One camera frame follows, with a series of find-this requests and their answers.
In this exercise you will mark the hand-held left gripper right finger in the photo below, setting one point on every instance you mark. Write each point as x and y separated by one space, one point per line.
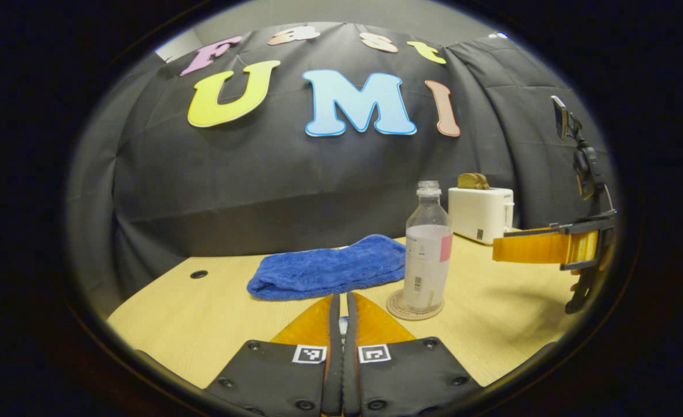
351 370

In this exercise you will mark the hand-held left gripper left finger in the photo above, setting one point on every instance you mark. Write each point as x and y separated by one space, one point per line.
333 370

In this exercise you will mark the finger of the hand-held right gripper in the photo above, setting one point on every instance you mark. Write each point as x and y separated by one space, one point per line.
584 225

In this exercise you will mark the round cork coaster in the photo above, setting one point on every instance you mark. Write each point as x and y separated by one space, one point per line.
396 310

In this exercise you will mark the clear plastic water bottle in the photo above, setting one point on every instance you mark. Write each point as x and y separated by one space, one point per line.
428 260

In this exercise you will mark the black phone stand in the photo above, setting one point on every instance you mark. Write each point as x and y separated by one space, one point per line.
584 168

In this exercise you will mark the blue towel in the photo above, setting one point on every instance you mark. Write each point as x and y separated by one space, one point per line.
324 269

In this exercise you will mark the white toaster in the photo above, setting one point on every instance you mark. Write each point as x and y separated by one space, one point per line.
480 214

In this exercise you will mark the brown bread slice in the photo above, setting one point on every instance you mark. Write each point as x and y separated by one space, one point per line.
468 182
485 183

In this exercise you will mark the black smartphone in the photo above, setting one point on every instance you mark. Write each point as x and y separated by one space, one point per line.
560 119

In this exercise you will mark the black backdrop cloth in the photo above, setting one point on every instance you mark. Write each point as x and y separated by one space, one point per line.
260 174

